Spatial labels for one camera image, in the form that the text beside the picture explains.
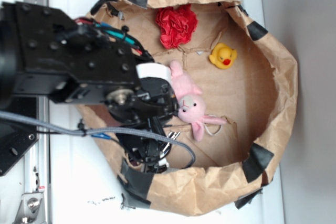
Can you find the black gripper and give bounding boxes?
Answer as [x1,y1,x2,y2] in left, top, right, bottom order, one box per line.
[107,63,178,173]

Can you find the silver keys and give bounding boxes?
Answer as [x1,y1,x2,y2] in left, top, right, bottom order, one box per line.
[160,131,181,157]

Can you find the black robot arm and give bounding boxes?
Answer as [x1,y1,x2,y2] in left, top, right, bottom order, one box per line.
[1,2,178,173]

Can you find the pink plush bunny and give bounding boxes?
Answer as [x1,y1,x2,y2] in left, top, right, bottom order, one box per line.
[169,60,227,141]

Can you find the red crumpled paper flower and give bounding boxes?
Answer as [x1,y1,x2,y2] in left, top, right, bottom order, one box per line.
[155,4,198,49]

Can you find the yellow rubber duck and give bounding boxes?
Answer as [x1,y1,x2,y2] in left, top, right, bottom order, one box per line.
[209,42,237,69]

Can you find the brown paper bag tray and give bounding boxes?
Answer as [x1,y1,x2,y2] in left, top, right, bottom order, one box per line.
[88,0,298,216]

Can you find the white tray base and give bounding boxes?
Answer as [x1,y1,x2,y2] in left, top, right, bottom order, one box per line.
[49,0,284,223]

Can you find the grey braided cable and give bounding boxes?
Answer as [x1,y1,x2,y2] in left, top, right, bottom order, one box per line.
[0,110,196,169]

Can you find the aluminium frame rail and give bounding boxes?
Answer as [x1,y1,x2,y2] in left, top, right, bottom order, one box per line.
[24,0,52,223]

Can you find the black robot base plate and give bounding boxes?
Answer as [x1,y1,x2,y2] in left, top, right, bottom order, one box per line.
[0,97,39,177]

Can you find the metal corner bracket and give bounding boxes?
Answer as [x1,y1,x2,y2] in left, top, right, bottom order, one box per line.
[13,192,47,224]

